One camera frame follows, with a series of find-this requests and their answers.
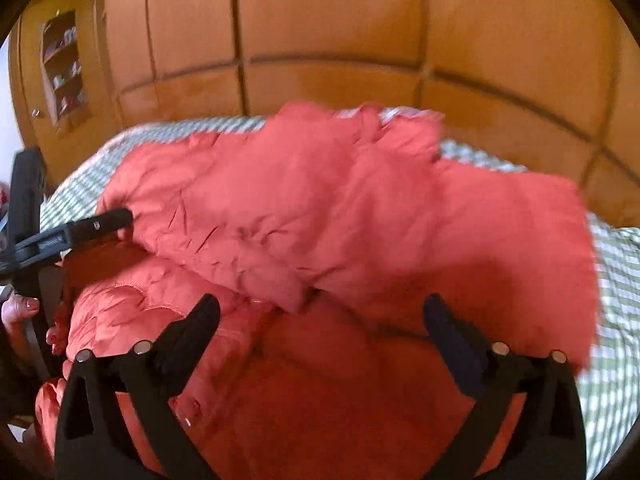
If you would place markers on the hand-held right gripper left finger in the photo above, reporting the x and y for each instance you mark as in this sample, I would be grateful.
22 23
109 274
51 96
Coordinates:
192 340

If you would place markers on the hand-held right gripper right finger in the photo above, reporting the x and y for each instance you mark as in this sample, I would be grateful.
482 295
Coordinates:
450 345

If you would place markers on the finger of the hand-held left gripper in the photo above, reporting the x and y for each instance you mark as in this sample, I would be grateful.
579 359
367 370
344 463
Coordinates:
100 224

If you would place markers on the red puffer jacket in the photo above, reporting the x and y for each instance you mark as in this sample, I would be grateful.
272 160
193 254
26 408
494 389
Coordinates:
325 200

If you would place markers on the person's left hand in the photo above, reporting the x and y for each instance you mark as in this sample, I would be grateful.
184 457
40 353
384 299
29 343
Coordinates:
20 307

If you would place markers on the wardrobe shelf with small items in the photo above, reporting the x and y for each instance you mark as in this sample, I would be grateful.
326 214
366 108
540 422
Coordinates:
65 67

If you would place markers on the green checked bed cover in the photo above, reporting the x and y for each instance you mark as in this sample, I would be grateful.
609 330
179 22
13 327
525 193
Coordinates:
615 285

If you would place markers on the wooden wardrobe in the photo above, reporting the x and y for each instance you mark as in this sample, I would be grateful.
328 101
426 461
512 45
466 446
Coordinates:
325 20

